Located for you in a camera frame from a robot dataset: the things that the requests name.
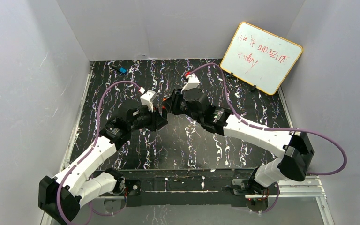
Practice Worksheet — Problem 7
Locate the orange highlighter cap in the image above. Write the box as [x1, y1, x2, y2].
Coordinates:
[162, 98, 166, 109]

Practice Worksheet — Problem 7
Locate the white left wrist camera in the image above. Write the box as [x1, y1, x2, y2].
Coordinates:
[140, 90, 158, 112]

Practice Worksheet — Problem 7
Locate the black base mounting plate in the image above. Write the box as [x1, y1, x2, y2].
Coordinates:
[104, 167, 280, 207]

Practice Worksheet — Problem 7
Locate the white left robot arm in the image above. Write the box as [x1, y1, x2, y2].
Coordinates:
[38, 105, 168, 225]

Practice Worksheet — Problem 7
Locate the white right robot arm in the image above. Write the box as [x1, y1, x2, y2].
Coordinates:
[161, 88, 314, 192]

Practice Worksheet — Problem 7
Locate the aluminium rail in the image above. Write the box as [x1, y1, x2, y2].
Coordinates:
[245, 175, 327, 199]

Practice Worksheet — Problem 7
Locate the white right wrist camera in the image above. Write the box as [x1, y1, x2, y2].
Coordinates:
[181, 74, 200, 94]

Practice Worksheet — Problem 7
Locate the yellow-framed whiteboard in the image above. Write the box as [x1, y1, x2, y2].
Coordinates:
[220, 22, 303, 95]

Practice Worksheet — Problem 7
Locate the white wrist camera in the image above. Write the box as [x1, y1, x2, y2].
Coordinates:
[181, 74, 200, 94]
[140, 90, 158, 112]

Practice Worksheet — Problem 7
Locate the blue pen cap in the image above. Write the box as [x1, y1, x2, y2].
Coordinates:
[119, 68, 127, 74]

